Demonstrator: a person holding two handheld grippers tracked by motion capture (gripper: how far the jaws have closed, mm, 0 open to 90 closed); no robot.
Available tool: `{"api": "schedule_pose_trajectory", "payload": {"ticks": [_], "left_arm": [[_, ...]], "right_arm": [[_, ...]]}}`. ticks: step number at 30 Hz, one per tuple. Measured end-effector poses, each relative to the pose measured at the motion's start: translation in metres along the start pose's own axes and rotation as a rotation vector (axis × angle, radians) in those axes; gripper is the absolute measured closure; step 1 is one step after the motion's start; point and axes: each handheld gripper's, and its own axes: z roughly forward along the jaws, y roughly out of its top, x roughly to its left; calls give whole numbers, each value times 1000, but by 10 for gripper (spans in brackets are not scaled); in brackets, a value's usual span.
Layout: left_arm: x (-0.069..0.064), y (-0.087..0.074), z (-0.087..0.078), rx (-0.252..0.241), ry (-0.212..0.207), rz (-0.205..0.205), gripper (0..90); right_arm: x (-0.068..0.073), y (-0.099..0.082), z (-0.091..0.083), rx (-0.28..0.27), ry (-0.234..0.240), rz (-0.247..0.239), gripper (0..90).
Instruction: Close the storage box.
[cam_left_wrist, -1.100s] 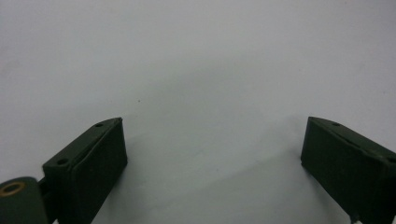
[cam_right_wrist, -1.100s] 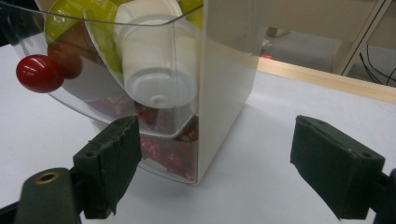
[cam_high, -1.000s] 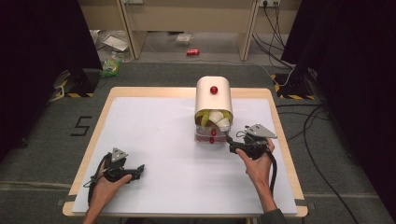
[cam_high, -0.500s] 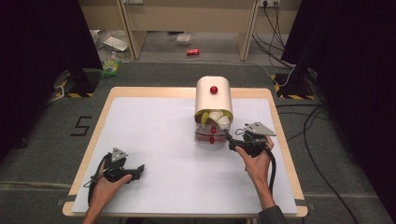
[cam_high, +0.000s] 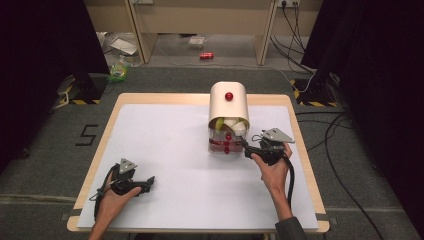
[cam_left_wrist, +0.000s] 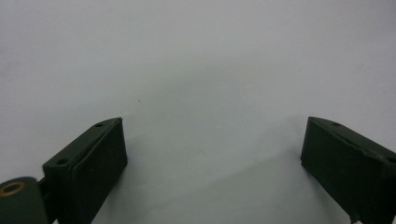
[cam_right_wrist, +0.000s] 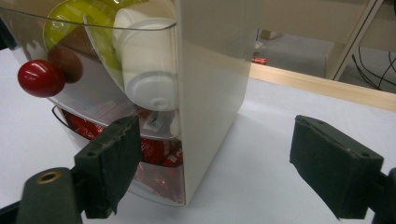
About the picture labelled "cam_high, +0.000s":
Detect clear plastic bag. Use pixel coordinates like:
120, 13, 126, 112
188, 35, 208, 48

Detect person's left hand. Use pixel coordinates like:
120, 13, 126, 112
95, 173, 143, 222

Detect beige desk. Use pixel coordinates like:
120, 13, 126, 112
83, 0, 324, 67

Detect wall power socket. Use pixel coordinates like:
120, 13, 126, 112
276, 0, 302, 9

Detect black curtain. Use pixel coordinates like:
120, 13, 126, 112
0, 0, 111, 174
300, 0, 424, 231

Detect black socket cables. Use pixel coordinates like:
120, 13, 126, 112
269, 2, 317, 75

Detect stand base with striped tape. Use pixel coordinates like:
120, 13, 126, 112
53, 73, 108, 111
289, 77, 340, 108

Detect cream bin with red knob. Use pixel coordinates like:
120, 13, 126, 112
207, 81, 251, 156

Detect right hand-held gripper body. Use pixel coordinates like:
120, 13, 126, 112
252, 127, 296, 167

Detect white table mat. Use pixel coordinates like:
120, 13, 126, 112
76, 103, 320, 231

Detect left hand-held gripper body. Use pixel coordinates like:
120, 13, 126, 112
111, 157, 143, 197

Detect hand-held gripper black cable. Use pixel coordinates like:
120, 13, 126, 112
89, 163, 121, 222
281, 153, 297, 210

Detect person's right hand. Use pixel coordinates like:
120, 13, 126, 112
250, 142, 294, 202

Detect right hand-held gripper black cable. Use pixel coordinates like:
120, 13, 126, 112
281, 153, 297, 210

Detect left hand-held gripper black cable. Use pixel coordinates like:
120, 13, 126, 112
89, 163, 121, 222

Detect green snack packet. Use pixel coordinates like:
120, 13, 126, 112
106, 62, 131, 84

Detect wooden table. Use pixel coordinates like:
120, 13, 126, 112
66, 92, 331, 234

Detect white plastic bag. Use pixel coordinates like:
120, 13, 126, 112
96, 31, 140, 58

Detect black floor cable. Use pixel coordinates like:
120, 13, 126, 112
295, 111, 388, 240

